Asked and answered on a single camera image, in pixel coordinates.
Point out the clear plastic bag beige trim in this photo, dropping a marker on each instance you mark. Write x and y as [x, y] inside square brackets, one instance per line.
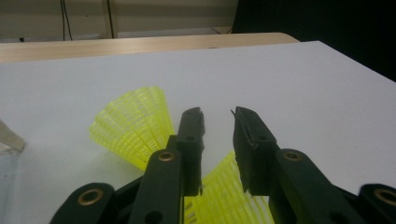
[11, 141]

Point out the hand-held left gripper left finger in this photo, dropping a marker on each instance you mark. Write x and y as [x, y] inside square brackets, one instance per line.
[191, 140]

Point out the yellow shuttlecock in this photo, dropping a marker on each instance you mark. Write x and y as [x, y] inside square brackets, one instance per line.
[221, 193]
[134, 124]

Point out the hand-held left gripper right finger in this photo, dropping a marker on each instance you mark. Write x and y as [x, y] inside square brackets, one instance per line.
[252, 149]

